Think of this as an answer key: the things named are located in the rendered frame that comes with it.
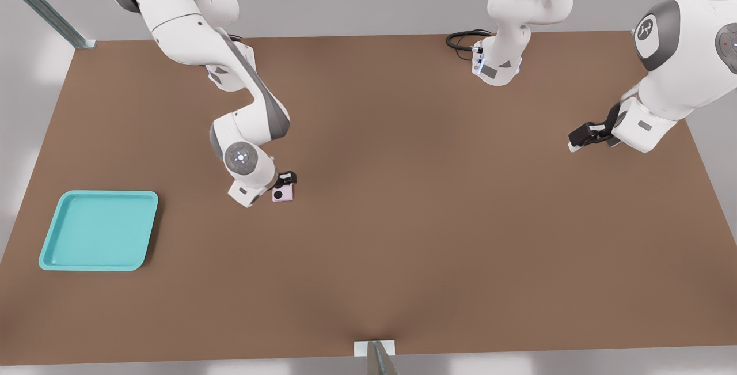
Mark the pale blue-green tray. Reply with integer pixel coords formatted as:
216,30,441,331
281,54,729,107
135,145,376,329
39,190,159,272

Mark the silver frame post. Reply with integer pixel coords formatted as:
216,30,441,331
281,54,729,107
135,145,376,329
0,0,96,50
354,340,398,375

